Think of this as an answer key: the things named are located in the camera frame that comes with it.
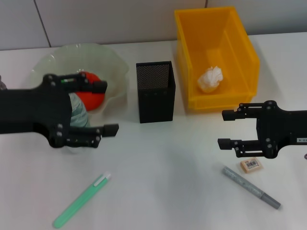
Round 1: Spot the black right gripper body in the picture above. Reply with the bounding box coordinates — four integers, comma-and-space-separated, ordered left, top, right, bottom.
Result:
256, 100, 307, 159

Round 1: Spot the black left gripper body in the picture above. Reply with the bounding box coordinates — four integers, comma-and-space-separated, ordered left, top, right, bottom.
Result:
0, 73, 73, 149

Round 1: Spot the orange toy fruit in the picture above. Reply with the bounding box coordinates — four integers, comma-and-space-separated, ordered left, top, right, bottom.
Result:
69, 71, 106, 112

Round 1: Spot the clear bottle with green label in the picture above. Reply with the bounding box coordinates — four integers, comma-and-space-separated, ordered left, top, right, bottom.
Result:
68, 92, 93, 155

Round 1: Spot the beige eraser with barcode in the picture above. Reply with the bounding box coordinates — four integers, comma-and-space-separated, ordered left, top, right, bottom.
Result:
239, 157, 264, 173

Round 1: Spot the white paper ball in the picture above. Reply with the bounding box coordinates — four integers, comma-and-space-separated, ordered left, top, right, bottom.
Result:
197, 66, 224, 93

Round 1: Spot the green pen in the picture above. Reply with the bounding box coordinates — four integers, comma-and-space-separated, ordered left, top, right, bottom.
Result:
52, 171, 112, 229

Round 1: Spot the green glass fruit plate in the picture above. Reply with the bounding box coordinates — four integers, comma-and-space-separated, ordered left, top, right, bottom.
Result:
31, 43, 130, 115

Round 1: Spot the grey marker pen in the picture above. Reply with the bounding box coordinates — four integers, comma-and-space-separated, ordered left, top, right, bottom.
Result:
222, 165, 282, 210

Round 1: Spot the black mesh pen holder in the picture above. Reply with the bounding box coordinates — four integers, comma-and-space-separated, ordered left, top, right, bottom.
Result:
136, 60, 176, 124

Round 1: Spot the yellow plastic bin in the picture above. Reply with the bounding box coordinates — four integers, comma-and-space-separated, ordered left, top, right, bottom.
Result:
174, 6, 260, 111

